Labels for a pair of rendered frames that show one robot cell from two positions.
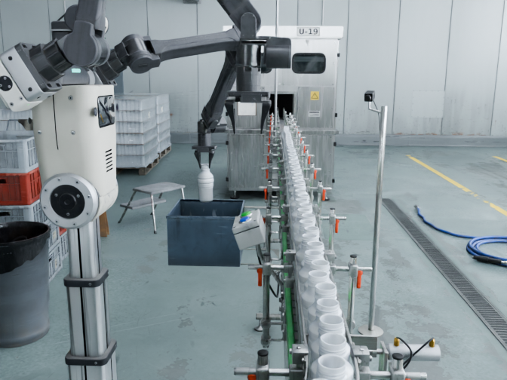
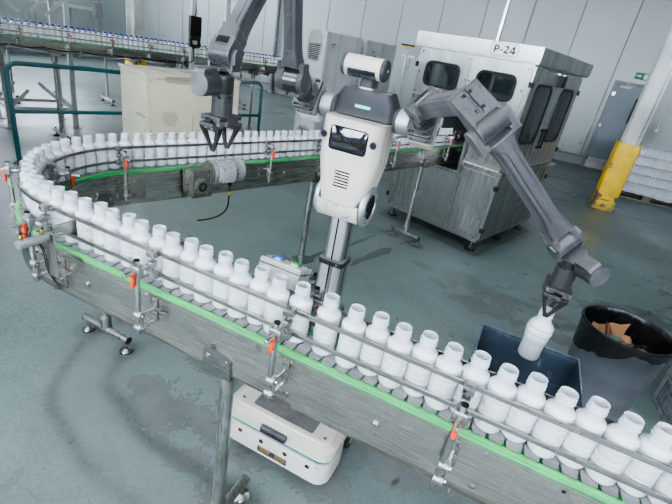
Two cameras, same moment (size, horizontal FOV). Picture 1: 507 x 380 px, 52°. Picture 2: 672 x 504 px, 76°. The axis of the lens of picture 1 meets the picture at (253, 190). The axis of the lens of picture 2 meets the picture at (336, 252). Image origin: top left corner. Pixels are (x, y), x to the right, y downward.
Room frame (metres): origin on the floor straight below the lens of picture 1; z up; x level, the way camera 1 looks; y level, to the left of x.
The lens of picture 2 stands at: (1.99, -1.02, 1.71)
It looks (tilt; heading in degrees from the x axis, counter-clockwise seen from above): 25 degrees down; 109
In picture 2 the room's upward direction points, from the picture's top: 11 degrees clockwise
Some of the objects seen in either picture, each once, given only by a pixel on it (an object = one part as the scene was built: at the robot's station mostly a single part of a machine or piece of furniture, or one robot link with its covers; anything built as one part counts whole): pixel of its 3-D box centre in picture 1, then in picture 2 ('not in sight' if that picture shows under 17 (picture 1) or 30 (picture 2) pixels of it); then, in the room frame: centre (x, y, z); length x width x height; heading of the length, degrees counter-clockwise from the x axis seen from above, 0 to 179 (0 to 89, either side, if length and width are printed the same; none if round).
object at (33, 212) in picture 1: (16, 210); not in sight; (3.64, 1.72, 0.55); 0.61 x 0.41 x 0.22; 5
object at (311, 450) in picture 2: not in sight; (310, 386); (1.47, 0.49, 0.24); 0.68 x 0.53 x 0.41; 88
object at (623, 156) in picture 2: not in sight; (614, 176); (3.70, 7.38, 0.55); 0.40 x 0.40 x 1.10; 88
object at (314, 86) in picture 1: (280, 111); not in sight; (7.06, -0.36, 1.05); 1.60 x 1.40 x 2.10; 178
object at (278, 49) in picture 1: (266, 41); (214, 71); (1.23, -0.03, 1.60); 0.12 x 0.09 x 0.12; 88
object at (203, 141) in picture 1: (204, 141); (562, 278); (2.23, 0.21, 1.25); 0.10 x 0.07 x 0.07; 88
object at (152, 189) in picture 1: (152, 204); not in sight; (5.23, 1.05, 0.21); 0.61 x 0.47 x 0.41; 51
